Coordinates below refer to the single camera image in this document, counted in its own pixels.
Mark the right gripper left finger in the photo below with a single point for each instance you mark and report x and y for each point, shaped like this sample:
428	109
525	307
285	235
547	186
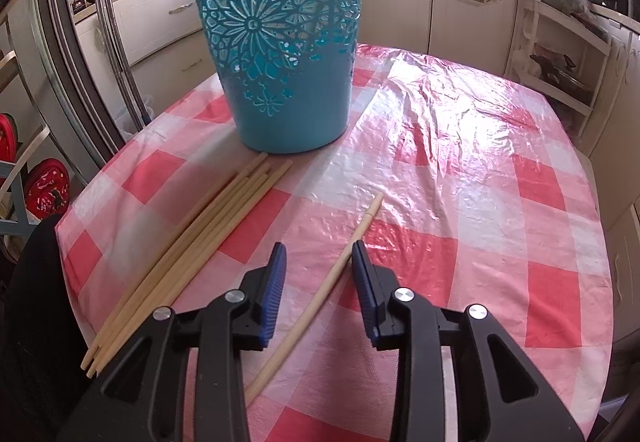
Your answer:
140	394

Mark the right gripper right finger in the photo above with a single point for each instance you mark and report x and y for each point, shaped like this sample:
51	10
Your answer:
499	393

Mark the lone wooden chopstick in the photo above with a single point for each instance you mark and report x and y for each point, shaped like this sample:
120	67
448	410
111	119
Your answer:
296	333

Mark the white storage rack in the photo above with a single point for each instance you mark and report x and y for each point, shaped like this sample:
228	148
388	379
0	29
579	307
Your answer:
561	58

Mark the teal perforated plastic basket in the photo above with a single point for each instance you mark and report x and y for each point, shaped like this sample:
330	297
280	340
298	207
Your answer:
285	67

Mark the metal mop handle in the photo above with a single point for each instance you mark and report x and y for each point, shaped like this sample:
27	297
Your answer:
116	54

